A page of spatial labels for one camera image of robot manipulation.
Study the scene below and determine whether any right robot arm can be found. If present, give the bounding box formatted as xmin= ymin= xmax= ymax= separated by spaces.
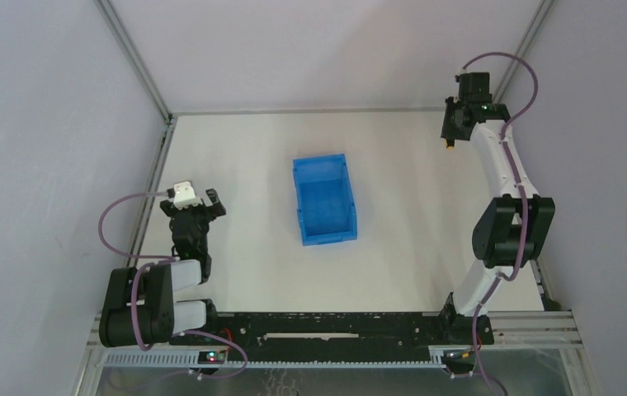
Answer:
xmin=441 ymin=72 xmax=555 ymax=329

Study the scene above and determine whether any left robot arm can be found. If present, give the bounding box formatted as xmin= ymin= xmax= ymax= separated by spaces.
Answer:
xmin=98 ymin=182 xmax=226 ymax=351

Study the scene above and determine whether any blue plastic bin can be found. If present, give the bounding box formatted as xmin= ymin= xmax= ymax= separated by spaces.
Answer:
xmin=292 ymin=153 xmax=358 ymax=246

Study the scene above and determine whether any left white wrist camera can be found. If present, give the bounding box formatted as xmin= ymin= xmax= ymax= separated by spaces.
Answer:
xmin=167 ymin=181 xmax=203 ymax=210

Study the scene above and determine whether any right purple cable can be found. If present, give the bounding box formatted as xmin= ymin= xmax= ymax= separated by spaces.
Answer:
xmin=455 ymin=51 xmax=540 ymax=396

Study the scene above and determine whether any purple cable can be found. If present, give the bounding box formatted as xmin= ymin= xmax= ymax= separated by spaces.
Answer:
xmin=455 ymin=51 xmax=540 ymax=396
xmin=97 ymin=191 xmax=249 ymax=380

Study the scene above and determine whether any back aluminium frame rail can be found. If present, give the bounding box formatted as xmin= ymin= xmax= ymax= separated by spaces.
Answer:
xmin=171 ymin=106 xmax=446 ymax=119

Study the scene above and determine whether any aluminium frame rail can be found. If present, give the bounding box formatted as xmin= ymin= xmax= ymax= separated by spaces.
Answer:
xmin=171 ymin=106 xmax=446 ymax=119
xmin=93 ymin=0 xmax=176 ymax=256
xmin=482 ymin=1 xmax=578 ymax=311

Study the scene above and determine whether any left aluminium frame rail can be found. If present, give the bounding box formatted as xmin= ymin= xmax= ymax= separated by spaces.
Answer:
xmin=93 ymin=0 xmax=176 ymax=256

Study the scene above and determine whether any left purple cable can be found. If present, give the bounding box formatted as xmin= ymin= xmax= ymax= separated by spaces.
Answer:
xmin=97 ymin=191 xmax=249 ymax=380

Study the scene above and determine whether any right aluminium frame rail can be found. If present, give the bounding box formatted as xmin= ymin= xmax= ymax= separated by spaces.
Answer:
xmin=482 ymin=1 xmax=578 ymax=311

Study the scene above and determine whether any grey slotted cable duct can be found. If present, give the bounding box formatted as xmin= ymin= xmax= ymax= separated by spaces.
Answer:
xmin=102 ymin=350 xmax=446 ymax=369

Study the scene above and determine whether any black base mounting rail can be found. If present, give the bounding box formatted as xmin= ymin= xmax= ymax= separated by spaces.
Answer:
xmin=170 ymin=312 xmax=495 ymax=362

